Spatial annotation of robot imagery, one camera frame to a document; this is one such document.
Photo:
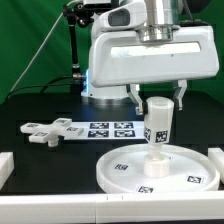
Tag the white block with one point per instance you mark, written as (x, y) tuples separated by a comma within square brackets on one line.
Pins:
[(6, 166), (216, 155)]

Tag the white round table top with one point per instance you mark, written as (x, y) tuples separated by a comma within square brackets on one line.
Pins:
[(139, 168)]

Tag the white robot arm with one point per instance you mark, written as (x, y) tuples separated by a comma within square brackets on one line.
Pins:
[(142, 41)]

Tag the black camera stand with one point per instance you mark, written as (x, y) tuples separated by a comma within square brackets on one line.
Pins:
[(78, 15)]

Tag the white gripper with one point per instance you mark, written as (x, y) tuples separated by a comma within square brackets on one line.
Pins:
[(120, 58)]

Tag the white right block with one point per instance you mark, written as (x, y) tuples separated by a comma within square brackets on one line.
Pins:
[(216, 155)]

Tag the white left block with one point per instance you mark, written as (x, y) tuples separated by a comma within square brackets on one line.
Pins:
[(6, 166)]

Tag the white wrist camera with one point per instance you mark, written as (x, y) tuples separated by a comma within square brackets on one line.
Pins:
[(122, 18)]

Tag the white cross-shaped table base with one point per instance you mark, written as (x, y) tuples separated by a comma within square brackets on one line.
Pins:
[(50, 133)]

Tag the white front rail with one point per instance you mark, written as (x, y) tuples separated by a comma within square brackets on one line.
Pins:
[(111, 208)]

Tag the white marker sheet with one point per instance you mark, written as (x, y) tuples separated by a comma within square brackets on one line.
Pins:
[(109, 130)]

